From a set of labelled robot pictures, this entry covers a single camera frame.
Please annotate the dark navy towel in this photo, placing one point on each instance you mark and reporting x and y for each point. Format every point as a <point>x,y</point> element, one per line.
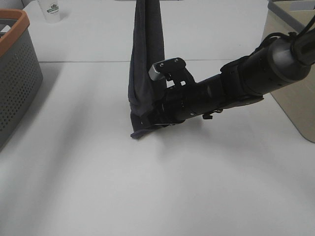
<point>147,49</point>

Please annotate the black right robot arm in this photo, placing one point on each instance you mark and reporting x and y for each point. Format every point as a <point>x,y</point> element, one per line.
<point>280,60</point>

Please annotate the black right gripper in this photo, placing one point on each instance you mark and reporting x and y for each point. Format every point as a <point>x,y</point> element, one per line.
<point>172,109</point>

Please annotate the white paper cup green logo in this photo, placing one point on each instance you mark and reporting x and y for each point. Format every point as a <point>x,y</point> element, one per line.
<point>50,10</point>

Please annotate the beige basket grey rim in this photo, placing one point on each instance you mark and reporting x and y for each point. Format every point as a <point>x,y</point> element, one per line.
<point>297,100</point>

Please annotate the grey perforated basket orange rim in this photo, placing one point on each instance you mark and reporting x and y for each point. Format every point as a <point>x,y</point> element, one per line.
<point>20,73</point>

